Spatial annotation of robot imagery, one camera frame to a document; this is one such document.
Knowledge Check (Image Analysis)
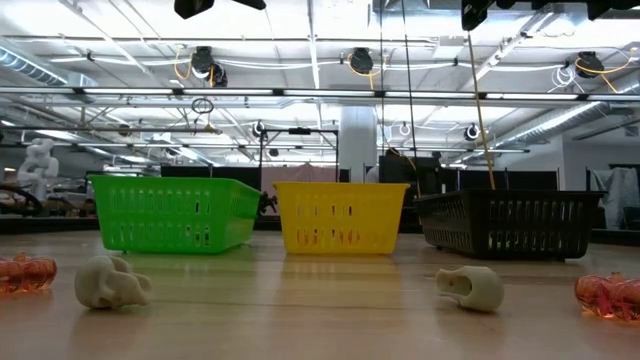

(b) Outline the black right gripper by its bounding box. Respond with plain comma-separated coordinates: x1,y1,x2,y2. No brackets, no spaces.
459,0,617,33

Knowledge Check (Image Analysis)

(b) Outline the white plastic skull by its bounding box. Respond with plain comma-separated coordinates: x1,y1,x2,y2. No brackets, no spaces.
433,265,506,314
74,255,153,310

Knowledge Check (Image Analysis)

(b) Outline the translucent pink toy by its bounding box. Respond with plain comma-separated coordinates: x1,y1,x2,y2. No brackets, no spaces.
0,251,58,296

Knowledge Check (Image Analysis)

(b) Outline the orange translucent plastic pumpkin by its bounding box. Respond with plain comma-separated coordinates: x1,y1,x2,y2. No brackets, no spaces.
573,272,640,322

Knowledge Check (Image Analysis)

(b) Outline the long linear light fixture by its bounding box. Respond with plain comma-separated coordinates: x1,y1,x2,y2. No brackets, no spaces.
0,84,640,104

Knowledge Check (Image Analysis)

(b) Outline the black metal stand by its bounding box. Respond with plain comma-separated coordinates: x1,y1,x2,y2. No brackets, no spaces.
258,127,340,184

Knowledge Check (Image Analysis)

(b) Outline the black partition panel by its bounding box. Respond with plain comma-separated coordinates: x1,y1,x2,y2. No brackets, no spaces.
378,154,560,199

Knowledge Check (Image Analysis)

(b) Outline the white square column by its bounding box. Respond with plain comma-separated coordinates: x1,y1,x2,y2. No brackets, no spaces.
339,104,379,184

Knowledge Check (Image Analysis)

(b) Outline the black plastic basket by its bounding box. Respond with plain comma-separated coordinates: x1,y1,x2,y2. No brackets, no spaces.
413,188,608,261

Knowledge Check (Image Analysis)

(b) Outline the green plastic basket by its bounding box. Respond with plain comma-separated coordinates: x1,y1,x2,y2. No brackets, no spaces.
88,174,263,255

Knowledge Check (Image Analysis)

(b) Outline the white robot figure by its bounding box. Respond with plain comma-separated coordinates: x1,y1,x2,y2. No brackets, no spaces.
17,138,60,201

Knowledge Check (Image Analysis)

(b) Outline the yellow plastic basket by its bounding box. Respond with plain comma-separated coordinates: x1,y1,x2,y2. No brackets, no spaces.
273,181,411,256

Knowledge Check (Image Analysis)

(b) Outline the grey plastic cover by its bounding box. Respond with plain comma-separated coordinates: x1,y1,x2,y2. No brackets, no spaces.
591,166,640,232

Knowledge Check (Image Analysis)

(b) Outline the thin black hanging cable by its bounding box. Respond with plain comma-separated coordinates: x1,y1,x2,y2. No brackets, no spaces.
379,0,386,154

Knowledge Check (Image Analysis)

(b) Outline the black hanging cable with coil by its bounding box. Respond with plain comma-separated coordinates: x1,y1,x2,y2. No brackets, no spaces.
400,0,423,200

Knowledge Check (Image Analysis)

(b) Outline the yellow hanging cable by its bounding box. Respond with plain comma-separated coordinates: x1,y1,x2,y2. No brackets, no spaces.
465,29,498,191

